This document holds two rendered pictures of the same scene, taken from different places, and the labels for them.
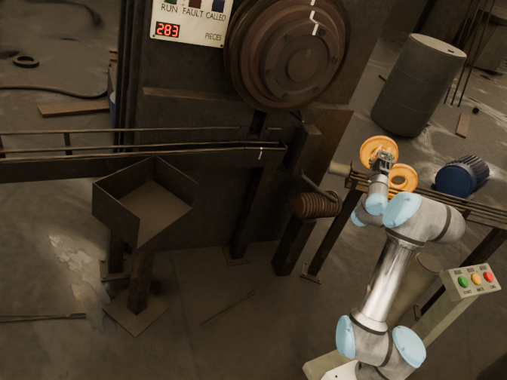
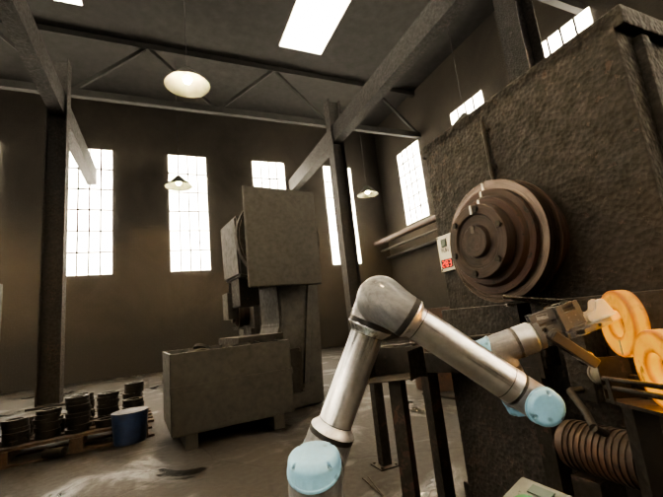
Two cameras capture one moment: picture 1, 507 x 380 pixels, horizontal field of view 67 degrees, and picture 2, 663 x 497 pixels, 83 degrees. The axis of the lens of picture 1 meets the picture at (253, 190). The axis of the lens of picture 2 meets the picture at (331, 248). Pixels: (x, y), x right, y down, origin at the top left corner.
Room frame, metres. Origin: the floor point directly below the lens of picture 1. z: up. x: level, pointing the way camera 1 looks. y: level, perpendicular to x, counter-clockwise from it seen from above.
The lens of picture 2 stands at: (0.97, -1.47, 0.89)
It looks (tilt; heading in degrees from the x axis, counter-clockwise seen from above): 10 degrees up; 98
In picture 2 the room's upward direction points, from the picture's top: 6 degrees counter-clockwise
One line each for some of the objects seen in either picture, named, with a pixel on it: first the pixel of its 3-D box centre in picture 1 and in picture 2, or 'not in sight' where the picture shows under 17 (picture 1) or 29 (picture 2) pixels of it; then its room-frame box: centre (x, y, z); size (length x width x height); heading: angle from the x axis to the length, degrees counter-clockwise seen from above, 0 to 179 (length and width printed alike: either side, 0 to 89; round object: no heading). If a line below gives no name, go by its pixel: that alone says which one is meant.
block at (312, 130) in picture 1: (302, 149); (587, 359); (1.55, -0.15, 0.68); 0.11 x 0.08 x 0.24; 32
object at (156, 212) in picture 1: (139, 256); (399, 433); (0.94, 0.33, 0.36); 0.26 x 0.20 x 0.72; 157
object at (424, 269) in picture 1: (400, 298); not in sight; (1.27, -0.81, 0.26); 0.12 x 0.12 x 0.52
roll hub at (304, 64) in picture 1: (299, 62); (479, 241); (1.33, -0.01, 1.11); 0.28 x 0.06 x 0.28; 122
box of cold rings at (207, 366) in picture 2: not in sight; (225, 384); (-0.63, 2.00, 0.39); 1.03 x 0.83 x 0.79; 36
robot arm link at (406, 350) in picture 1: (399, 351); (315, 481); (0.76, -0.59, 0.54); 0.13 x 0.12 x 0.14; 93
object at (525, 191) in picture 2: (288, 51); (498, 241); (1.42, 0.04, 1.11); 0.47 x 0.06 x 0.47; 122
